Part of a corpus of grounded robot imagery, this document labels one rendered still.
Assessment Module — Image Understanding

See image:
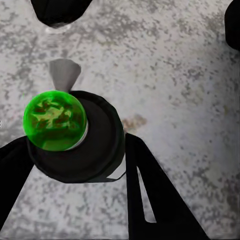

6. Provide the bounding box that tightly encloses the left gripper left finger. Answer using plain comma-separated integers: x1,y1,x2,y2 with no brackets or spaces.
0,135,35,231

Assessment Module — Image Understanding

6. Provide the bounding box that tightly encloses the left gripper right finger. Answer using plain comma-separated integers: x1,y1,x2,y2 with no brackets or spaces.
125,133,210,240

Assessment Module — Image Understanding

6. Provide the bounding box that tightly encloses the insectifuge atomizer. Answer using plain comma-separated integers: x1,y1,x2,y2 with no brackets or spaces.
22,58,126,184

